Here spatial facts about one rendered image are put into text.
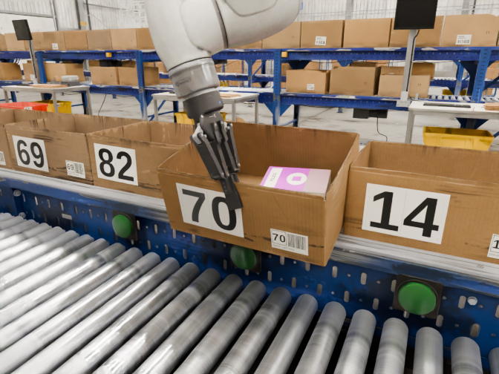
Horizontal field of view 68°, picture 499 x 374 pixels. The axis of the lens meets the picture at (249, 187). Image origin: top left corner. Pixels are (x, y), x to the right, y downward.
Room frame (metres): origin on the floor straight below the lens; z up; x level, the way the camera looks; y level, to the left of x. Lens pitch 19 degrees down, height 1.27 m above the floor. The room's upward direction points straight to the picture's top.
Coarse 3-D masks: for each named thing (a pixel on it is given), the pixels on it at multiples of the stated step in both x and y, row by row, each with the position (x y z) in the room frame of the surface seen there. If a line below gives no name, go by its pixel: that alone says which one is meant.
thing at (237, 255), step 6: (234, 246) 0.81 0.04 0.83; (240, 246) 0.80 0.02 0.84; (234, 252) 0.81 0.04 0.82; (240, 252) 0.80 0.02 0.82; (246, 252) 0.80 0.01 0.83; (252, 252) 0.79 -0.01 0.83; (234, 258) 0.81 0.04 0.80; (240, 258) 0.80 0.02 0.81; (246, 258) 0.79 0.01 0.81; (252, 258) 0.79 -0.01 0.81; (240, 264) 0.80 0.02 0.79; (246, 264) 0.80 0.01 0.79; (252, 264) 0.79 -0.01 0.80
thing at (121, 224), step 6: (120, 216) 0.97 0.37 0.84; (114, 222) 0.98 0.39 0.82; (120, 222) 0.97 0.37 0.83; (126, 222) 0.96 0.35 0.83; (114, 228) 0.98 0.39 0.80; (120, 228) 0.97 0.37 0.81; (126, 228) 0.96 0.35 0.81; (132, 228) 0.97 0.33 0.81; (120, 234) 0.97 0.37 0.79; (126, 234) 0.96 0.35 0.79
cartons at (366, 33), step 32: (32, 32) 7.96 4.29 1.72; (64, 32) 7.57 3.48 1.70; (96, 32) 7.23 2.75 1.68; (128, 32) 6.90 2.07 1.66; (288, 32) 5.64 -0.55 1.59; (320, 32) 5.44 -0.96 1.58; (352, 32) 5.25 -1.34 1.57; (384, 32) 5.09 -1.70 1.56; (448, 32) 4.75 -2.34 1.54; (480, 32) 4.61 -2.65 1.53; (0, 64) 8.11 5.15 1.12; (64, 64) 7.29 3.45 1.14
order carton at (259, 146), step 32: (256, 128) 1.00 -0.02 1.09; (288, 128) 0.96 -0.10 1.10; (192, 160) 0.93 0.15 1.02; (256, 160) 1.02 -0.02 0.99; (288, 160) 0.98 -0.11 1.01; (320, 160) 0.94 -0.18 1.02; (352, 160) 0.81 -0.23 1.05; (256, 192) 0.69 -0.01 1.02; (288, 192) 0.66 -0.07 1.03; (192, 224) 0.79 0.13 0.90; (256, 224) 0.71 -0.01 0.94; (288, 224) 0.67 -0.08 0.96; (320, 224) 0.64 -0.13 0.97; (288, 256) 0.69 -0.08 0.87; (320, 256) 0.66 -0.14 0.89
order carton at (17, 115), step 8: (0, 112) 1.67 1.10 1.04; (8, 112) 1.70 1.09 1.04; (16, 112) 1.71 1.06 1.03; (24, 112) 1.69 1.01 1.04; (32, 112) 1.66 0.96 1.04; (40, 112) 1.64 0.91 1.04; (48, 112) 1.61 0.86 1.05; (56, 112) 1.59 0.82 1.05; (0, 120) 1.66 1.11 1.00; (8, 120) 1.69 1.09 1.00; (16, 120) 1.71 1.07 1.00; (24, 120) 1.69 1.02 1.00; (0, 128) 1.30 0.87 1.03; (0, 136) 1.30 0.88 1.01; (0, 144) 1.31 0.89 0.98; (8, 144) 1.29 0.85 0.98; (8, 152) 1.29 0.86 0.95; (8, 160) 1.30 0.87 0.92; (8, 168) 1.30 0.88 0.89
